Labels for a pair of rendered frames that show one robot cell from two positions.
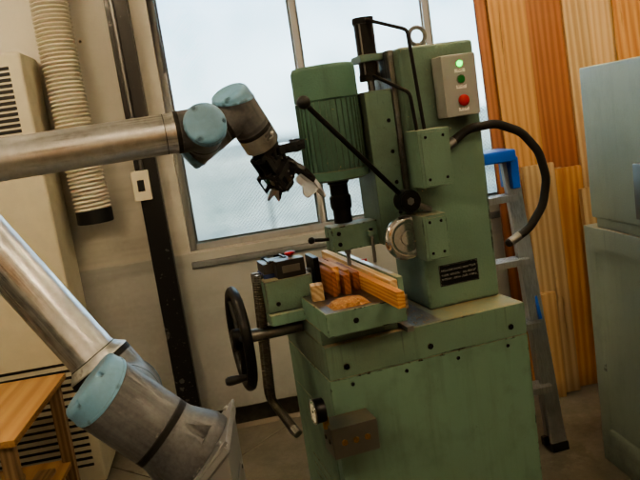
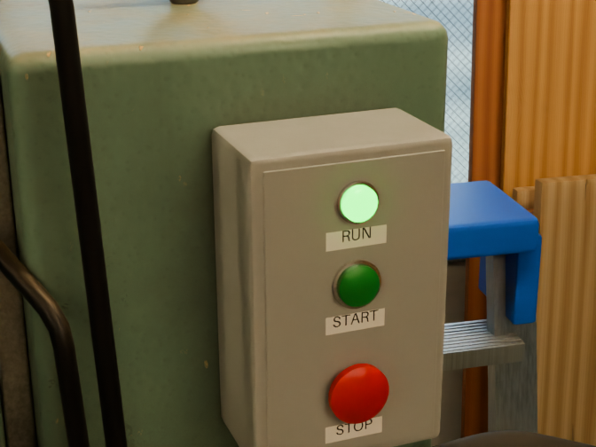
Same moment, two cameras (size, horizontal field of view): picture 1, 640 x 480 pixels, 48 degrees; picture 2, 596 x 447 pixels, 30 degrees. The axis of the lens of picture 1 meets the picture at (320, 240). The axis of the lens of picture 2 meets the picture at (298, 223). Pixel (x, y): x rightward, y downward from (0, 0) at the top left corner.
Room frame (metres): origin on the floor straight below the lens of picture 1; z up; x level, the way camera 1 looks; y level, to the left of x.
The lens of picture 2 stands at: (1.46, -0.35, 1.62)
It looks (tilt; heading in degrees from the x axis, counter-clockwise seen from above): 20 degrees down; 354
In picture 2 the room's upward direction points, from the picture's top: straight up
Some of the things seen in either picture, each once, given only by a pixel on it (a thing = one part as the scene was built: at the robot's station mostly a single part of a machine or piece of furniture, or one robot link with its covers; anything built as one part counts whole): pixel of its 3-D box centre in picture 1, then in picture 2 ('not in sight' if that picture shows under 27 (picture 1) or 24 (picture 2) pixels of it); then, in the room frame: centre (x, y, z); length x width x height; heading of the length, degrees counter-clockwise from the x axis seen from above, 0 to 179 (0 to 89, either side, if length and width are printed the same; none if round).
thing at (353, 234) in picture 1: (352, 237); not in sight; (2.01, -0.09, 1.03); 0.14 x 0.07 x 0.09; 105
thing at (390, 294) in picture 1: (359, 279); not in sight; (1.94, -0.09, 0.92); 0.60 x 0.02 x 0.04; 15
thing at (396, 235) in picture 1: (406, 237); not in sight; (1.92, -0.23, 1.02); 0.12 x 0.03 x 0.12; 105
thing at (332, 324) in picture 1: (315, 298); not in sight; (2.00, 0.04, 0.87); 0.61 x 0.30 x 0.06; 15
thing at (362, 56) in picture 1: (368, 49); not in sight; (2.04, -0.21, 1.54); 0.08 x 0.08 x 0.17; 15
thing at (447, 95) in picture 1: (455, 86); (330, 287); (1.95, -0.42, 1.40); 0.10 x 0.06 x 0.16; 105
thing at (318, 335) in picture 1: (336, 313); not in sight; (1.99, -0.02, 0.82); 0.40 x 0.21 x 0.04; 15
